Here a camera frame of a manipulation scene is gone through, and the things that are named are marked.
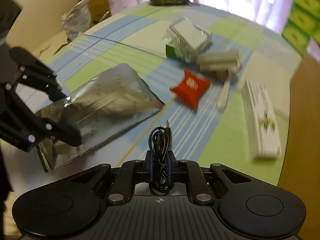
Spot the black audio cable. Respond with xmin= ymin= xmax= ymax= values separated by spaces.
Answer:
xmin=147 ymin=119 xmax=173 ymax=196

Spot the silver foil bag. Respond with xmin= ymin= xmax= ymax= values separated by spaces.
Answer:
xmin=36 ymin=63 xmax=164 ymax=172

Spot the white shoehorn scoop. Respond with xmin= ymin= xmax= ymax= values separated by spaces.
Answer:
xmin=216 ymin=73 xmax=234 ymax=112

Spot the red sachet packet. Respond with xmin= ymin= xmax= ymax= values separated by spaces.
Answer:
xmin=170 ymin=70 xmax=210 ymax=111

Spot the white long toothpaste box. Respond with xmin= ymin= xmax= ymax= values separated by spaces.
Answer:
xmin=241 ymin=80 xmax=281 ymax=158

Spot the white square device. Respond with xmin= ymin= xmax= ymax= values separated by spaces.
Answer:
xmin=169 ymin=17 xmax=211 ymax=51

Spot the crumpled silver bag on chair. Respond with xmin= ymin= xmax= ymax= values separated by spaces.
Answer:
xmin=61 ymin=0 xmax=91 ymax=41

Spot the small cardboard box background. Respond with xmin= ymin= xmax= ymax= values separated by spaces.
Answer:
xmin=74 ymin=0 xmax=112 ymax=23

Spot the checkered tablecloth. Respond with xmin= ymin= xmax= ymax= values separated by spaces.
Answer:
xmin=0 ymin=2 xmax=303 ymax=188

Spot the green box in plastic wrap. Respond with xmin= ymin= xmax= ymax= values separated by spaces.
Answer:
xmin=163 ymin=25 xmax=212 ymax=63

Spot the brown cardboard box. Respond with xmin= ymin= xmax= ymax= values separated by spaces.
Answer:
xmin=278 ymin=54 xmax=319 ymax=239

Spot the green tissue pack stack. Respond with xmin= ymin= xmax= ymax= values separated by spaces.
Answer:
xmin=281 ymin=0 xmax=319 ymax=56

